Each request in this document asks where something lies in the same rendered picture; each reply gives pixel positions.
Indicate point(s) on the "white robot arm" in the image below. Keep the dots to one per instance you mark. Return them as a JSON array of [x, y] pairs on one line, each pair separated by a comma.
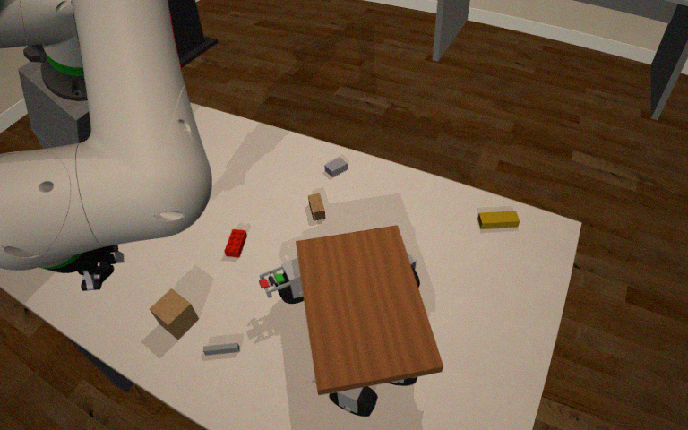
[[143, 172]]

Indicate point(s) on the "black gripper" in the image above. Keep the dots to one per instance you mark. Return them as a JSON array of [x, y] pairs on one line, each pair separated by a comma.
[[94, 281]]

